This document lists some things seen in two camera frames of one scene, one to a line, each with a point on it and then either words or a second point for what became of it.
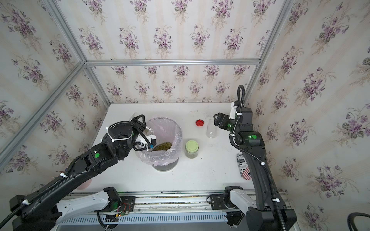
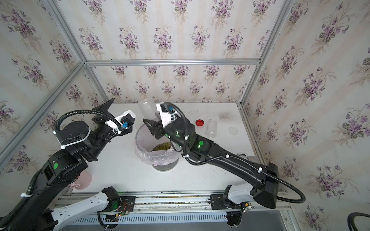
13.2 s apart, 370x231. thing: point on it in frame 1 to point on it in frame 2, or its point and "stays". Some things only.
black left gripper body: x=137 y=127 to x=101 y=132
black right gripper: x=219 y=120 to x=157 y=129
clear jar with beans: x=148 y=131 to x=149 y=109
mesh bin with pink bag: x=165 y=156 stays
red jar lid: x=199 y=122 stays
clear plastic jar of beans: x=211 y=129 stays
